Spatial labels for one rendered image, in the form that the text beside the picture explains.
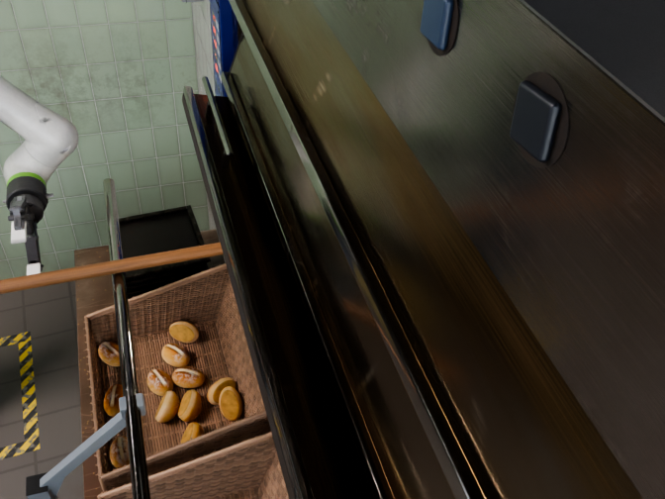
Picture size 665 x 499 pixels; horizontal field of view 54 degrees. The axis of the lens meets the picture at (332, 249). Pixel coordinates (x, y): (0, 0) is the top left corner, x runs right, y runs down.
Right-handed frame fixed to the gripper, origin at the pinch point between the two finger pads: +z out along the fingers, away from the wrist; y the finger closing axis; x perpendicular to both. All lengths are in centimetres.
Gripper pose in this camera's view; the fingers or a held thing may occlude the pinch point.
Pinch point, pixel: (26, 260)
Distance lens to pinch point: 163.6
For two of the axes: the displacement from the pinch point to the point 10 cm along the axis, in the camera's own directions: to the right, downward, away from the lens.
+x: -9.5, 1.7, -2.7
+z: 3.1, 6.7, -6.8
